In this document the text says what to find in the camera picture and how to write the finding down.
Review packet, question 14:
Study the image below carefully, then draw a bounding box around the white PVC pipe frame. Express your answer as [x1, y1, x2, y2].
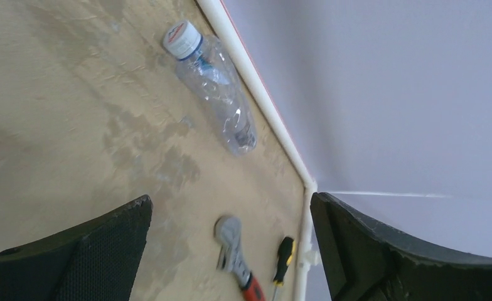
[197, 0, 321, 300]

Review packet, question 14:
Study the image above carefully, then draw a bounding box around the clear crushed bottle back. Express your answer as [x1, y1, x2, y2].
[163, 19, 257, 156]

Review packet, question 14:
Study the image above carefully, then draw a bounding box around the yellow black screwdriver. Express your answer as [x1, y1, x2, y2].
[272, 236, 296, 301]

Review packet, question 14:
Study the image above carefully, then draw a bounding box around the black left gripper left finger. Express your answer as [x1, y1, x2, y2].
[0, 195, 152, 300]

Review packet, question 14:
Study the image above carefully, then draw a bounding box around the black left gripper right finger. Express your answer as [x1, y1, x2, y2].
[310, 193, 492, 300]

